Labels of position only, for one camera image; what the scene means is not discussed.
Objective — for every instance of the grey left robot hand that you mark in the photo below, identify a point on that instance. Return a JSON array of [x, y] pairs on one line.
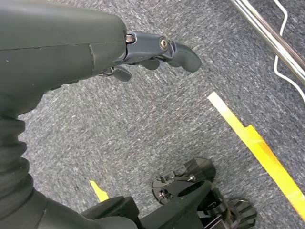
[[47, 63]]

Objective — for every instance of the metal top workbench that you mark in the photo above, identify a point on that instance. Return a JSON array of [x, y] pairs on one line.
[[269, 34]]

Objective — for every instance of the yellow floor tape strip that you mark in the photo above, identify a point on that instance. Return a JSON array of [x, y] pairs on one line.
[[262, 151]]

